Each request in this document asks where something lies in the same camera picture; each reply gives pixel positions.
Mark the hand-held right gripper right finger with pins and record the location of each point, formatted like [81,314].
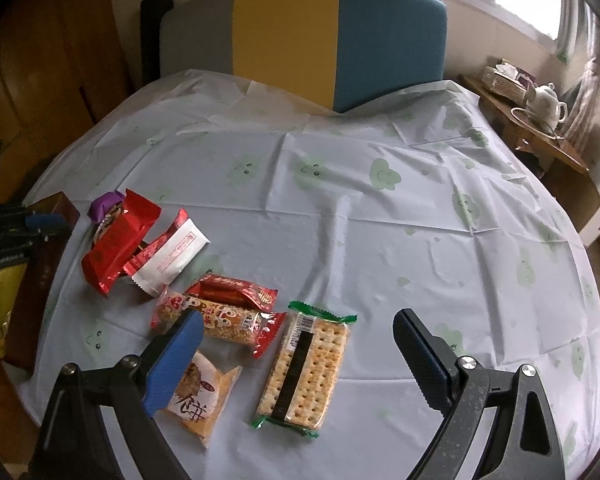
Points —
[420,360]

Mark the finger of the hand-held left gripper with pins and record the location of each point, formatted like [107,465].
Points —
[45,221]

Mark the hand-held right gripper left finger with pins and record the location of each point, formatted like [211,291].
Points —
[177,355]

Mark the cracker packet with green ends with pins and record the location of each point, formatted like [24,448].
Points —
[310,370]

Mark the orange and white pastry packet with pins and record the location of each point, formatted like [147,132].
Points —
[205,400]

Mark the brown box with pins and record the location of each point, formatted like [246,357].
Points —
[45,280]

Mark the clear rice bar packet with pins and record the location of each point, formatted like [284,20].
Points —
[225,320]

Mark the purple snack packet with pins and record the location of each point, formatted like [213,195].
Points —
[102,207]

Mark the yellow bag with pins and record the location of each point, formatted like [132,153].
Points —
[0,300]

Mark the large plain red snack packet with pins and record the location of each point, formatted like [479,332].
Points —
[115,245]

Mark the small patterned red snack packet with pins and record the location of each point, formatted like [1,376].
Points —
[230,290]

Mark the red and white snack packet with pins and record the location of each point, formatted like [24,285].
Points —
[172,252]

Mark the wooden wardrobe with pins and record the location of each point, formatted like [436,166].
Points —
[40,85]

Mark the pale tablecloth with green print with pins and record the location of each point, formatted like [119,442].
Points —
[355,220]

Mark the white box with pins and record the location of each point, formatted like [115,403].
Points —
[597,222]

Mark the wooden side table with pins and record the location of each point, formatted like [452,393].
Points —
[570,160]

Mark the white teapot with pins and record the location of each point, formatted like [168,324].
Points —
[545,105]

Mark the woven tissue box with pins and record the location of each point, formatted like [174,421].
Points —
[500,82]

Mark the pale curtain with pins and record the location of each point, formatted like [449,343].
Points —
[587,90]

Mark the grey yellow blue chair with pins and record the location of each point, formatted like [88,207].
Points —
[380,35]

